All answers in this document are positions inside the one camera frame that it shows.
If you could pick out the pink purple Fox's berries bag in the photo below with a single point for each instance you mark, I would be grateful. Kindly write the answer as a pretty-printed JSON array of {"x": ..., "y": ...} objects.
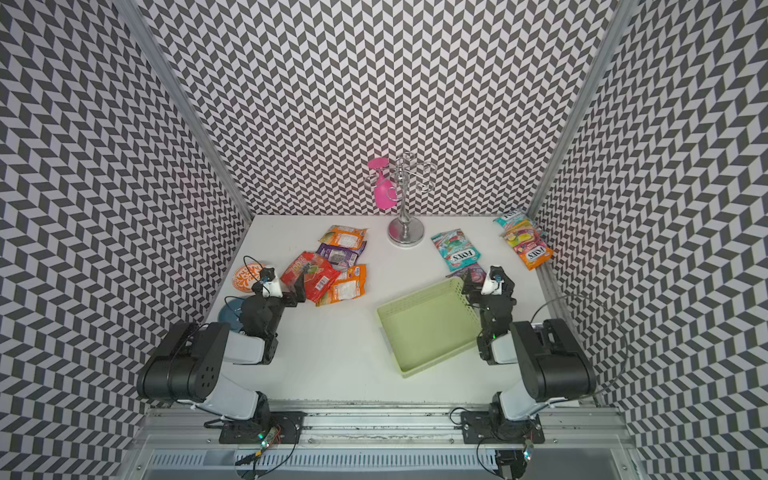
[{"x": 475, "y": 272}]

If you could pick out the teal Fox's mint bag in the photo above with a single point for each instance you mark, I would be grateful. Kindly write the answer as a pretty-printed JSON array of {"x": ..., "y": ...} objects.
[{"x": 455, "y": 249}]

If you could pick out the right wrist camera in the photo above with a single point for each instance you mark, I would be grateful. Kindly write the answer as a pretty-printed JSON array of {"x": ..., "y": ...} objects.
[{"x": 493, "y": 282}]

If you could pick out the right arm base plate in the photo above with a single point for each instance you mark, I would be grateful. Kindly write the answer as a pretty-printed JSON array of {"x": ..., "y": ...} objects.
[{"x": 482, "y": 425}]

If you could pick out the pink plastic wine glass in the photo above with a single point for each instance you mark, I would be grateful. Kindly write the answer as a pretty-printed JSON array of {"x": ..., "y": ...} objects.
[{"x": 385, "y": 196}]

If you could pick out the blue bowl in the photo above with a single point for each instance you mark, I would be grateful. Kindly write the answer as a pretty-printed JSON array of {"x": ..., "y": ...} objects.
[{"x": 230, "y": 313}]

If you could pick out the orange Fox's fruits bag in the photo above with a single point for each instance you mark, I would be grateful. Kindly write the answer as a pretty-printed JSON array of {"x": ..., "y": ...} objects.
[{"x": 349, "y": 285}]

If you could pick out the aluminium front rail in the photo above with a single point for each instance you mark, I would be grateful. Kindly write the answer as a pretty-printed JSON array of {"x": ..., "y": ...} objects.
[{"x": 359, "y": 426}]

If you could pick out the red 100 candy bag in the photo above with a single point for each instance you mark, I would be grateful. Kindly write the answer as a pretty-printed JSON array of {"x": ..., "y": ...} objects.
[{"x": 318, "y": 275}]

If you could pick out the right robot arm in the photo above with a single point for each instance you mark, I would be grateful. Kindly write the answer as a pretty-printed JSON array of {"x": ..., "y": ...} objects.
[{"x": 552, "y": 365}]

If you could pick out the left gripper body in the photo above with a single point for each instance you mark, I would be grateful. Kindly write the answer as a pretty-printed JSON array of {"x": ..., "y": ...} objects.
[{"x": 290, "y": 300}]

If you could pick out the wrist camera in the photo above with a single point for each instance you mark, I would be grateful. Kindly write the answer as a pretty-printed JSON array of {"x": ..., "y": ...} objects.
[
  {"x": 493, "y": 282},
  {"x": 269, "y": 283}
]

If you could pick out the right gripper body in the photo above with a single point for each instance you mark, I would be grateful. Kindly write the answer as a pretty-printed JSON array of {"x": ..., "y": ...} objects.
[{"x": 483, "y": 300}]

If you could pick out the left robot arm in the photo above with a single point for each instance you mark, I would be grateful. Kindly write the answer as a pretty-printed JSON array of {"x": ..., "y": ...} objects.
[{"x": 187, "y": 366}]

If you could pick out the chrome glass holder stand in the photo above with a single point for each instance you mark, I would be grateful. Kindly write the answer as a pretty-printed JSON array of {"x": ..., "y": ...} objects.
[{"x": 410, "y": 175}]

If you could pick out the orange patterned bowl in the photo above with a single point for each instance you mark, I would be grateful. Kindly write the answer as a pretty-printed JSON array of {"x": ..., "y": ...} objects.
[{"x": 246, "y": 276}]

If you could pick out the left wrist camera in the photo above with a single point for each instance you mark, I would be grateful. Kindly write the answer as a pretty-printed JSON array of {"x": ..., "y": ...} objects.
[{"x": 269, "y": 283}]

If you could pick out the teal mint bag in corner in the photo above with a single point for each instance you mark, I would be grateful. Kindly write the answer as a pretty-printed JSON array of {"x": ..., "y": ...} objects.
[{"x": 512, "y": 218}]

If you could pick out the orange candy bag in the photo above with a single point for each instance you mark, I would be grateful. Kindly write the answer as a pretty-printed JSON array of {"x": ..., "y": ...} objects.
[{"x": 344, "y": 237}]

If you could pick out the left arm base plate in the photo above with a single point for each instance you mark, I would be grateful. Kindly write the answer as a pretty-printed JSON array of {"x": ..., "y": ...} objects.
[{"x": 288, "y": 423}]

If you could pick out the light green plastic basket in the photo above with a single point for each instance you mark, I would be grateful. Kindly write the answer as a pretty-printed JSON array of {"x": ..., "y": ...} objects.
[{"x": 428, "y": 326}]

